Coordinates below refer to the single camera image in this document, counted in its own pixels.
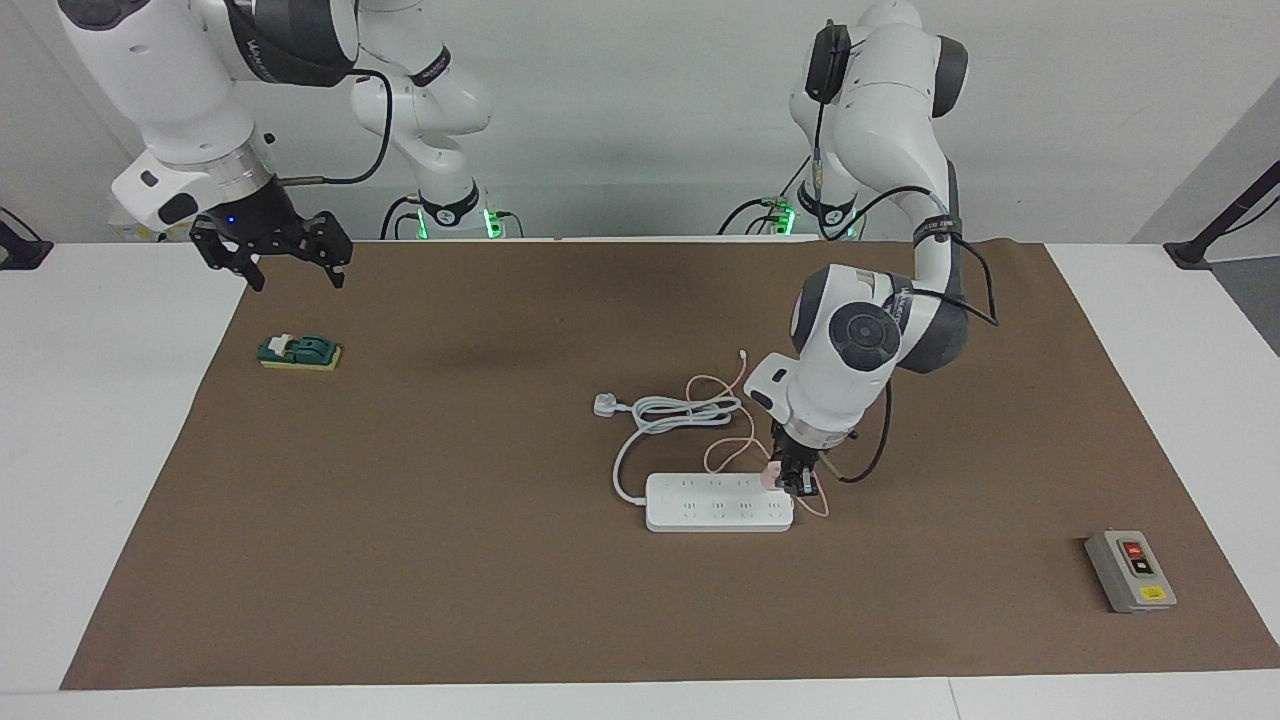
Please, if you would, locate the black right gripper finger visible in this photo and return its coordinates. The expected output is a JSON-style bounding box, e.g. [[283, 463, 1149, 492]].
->
[[189, 222, 267, 294], [300, 211, 355, 292]]

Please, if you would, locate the pink charging cable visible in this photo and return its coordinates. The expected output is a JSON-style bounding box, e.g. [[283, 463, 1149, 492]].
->
[[687, 348, 832, 520]]

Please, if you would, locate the white power strip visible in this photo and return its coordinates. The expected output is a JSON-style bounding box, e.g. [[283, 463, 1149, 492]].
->
[[644, 472, 797, 534]]

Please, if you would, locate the black clamp stand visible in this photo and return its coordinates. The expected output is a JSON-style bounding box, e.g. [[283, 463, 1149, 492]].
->
[[0, 206, 54, 272], [1164, 160, 1280, 269]]

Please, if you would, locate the brown table mat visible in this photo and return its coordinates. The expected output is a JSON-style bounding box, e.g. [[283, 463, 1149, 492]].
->
[[60, 238, 1280, 692]]

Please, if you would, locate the grey on-off button box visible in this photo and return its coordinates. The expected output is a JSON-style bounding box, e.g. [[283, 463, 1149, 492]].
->
[[1084, 529, 1179, 614]]

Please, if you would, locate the black base cable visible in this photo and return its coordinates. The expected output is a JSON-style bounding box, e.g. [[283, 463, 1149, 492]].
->
[[717, 150, 813, 241], [379, 195, 426, 241]]

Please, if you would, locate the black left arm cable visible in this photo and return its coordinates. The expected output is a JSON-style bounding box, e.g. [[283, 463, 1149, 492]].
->
[[808, 20, 1002, 487]]

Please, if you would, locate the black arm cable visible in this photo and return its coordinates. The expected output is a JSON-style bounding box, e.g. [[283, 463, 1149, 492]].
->
[[275, 68, 393, 187], [808, 20, 1002, 487]]

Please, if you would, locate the green knife switch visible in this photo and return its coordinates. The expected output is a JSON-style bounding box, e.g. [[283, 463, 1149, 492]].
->
[[257, 333, 343, 373]]

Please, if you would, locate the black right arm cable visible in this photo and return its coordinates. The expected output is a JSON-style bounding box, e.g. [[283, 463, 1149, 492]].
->
[[275, 68, 393, 187]]

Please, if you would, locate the white cord with plug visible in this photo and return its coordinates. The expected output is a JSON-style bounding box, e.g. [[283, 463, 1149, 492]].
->
[[593, 391, 744, 507]]

